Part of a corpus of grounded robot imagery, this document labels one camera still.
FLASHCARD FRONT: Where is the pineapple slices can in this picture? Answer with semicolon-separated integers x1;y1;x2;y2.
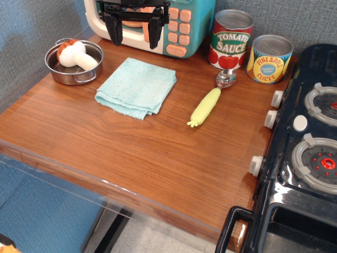
246;35;294;84

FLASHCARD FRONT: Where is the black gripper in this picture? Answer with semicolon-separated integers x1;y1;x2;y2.
96;1;171;50

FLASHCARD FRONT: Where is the clear acrylic table guard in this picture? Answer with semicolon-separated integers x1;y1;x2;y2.
1;141;220;252

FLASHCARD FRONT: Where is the yellow handled metal spoon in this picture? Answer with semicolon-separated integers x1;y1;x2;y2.
187;69;236;128

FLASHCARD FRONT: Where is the white stove knob top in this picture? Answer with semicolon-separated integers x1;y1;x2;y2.
271;90;284;109

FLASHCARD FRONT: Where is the tomato sauce can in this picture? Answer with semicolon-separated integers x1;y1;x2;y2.
208;9;254;70

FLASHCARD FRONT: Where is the black toy stove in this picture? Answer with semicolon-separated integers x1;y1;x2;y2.
216;44;336;252

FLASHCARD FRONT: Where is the metal table leg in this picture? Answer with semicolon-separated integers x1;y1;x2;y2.
81;206;134;252

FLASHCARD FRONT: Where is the white stove knob middle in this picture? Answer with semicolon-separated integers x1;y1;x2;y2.
264;110;277;130

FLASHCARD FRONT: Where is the light blue folded cloth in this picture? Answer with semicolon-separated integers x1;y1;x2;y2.
95;57;177;120

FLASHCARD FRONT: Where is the orange plush object corner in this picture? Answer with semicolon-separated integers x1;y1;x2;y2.
0;245;21;253

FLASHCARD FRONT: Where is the small steel pot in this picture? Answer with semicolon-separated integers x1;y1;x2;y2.
44;38;104;85

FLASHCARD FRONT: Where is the white stove knob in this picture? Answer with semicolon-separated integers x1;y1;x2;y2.
271;90;284;109
249;156;264;177
264;110;277;130

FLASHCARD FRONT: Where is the white stove knob bottom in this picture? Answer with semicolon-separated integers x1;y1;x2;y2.
249;156;264;177

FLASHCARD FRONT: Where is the teal toy microwave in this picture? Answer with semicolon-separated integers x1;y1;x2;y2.
84;1;215;59

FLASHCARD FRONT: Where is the plush mushroom toy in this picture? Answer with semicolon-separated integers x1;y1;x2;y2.
56;39;98;71

